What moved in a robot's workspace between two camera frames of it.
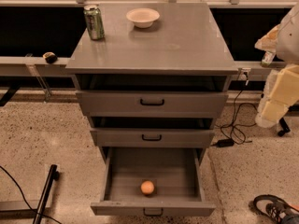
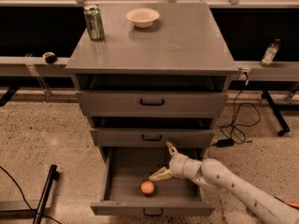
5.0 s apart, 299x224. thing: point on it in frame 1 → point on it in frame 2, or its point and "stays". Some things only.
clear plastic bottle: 268,58 stays
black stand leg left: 53,175 stays
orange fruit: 147,187 stays
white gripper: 290,37 → 177,166
